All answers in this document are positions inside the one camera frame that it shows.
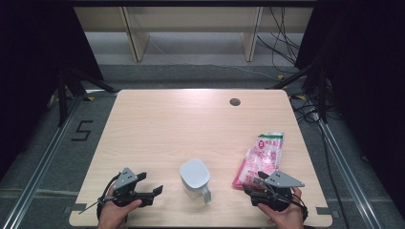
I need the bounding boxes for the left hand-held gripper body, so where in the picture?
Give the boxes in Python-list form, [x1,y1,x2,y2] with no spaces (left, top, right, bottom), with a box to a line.
[109,167,155,208]

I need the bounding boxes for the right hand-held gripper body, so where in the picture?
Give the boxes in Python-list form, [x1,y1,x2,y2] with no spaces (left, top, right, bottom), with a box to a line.
[250,170,306,213]

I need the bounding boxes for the pink sugar bag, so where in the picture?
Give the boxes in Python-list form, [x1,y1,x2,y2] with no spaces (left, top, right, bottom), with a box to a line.
[231,132,286,191]

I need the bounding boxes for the grey lidded jar with handle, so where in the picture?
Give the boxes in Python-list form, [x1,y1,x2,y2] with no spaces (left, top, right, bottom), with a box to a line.
[179,157,213,205]

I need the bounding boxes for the person's left hand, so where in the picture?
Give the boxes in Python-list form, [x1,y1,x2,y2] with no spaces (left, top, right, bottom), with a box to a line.
[96,187,143,229]

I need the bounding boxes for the person's right hand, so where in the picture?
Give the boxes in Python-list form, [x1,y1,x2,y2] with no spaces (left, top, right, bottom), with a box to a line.
[257,186,306,229]

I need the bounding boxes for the black metal stand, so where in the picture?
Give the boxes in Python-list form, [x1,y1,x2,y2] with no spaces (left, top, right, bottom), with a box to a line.
[56,66,117,128]
[265,60,330,124]

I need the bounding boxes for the black curtain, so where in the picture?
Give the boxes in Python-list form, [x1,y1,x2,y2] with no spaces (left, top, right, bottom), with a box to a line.
[295,0,405,212]
[0,0,105,180]

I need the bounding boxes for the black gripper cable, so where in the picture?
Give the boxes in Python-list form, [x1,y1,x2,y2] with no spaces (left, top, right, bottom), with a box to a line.
[290,190,309,221]
[78,173,122,222]

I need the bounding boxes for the long black floor cable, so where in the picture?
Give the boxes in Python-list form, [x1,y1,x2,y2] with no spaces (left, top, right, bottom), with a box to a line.
[290,92,350,229]

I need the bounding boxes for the aluminium floor rail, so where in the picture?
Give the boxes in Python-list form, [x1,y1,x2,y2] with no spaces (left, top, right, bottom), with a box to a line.
[0,94,84,229]
[317,119,405,229]

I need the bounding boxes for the bundle of black cables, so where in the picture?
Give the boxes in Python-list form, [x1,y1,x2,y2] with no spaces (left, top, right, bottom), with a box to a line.
[256,6,308,75]

